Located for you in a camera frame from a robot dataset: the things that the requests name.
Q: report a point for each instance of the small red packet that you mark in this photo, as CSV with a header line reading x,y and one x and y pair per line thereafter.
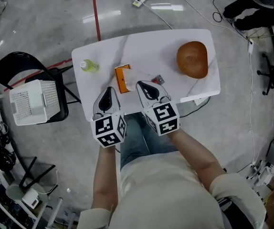
x,y
158,79

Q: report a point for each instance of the person's cream shirt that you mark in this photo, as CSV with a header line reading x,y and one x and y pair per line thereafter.
x,y
165,194

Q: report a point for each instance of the white perforated basket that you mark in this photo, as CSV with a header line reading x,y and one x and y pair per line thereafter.
x,y
34,101

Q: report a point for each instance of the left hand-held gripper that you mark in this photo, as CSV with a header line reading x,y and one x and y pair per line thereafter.
x,y
108,130

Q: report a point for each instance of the person's blue jeans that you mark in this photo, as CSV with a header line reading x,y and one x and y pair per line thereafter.
x,y
137,139

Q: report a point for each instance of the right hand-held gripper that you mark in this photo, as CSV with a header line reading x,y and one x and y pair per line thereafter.
x,y
163,118

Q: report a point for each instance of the white power strip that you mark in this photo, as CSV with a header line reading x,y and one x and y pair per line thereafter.
x,y
140,0
250,46

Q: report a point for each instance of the green drink bottle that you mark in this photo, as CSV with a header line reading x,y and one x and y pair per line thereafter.
x,y
89,65

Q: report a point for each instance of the orange tissue packet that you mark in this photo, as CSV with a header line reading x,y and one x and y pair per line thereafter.
x,y
121,80

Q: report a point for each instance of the pile of black headsets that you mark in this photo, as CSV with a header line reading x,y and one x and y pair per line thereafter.
x,y
1,151

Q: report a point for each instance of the white adapter box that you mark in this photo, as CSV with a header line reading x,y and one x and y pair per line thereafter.
x,y
201,101

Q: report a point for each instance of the person's left forearm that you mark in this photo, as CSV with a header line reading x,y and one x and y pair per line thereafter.
x,y
104,178

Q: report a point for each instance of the small white appliance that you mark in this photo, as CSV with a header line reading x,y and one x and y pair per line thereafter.
x,y
30,198

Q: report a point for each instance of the black office chair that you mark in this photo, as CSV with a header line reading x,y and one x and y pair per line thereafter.
x,y
270,73

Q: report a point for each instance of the person's right forearm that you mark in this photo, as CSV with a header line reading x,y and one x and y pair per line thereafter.
x,y
196,156

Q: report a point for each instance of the black folding chair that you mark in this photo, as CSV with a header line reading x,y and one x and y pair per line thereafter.
x,y
15,61

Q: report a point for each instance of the overturned black-legged stool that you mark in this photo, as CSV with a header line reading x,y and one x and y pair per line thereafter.
x,y
32,175

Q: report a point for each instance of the brown wooden bowl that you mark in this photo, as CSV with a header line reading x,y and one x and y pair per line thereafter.
x,y
192,59

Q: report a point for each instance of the white marble table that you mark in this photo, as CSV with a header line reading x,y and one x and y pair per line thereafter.
x,y
151,51

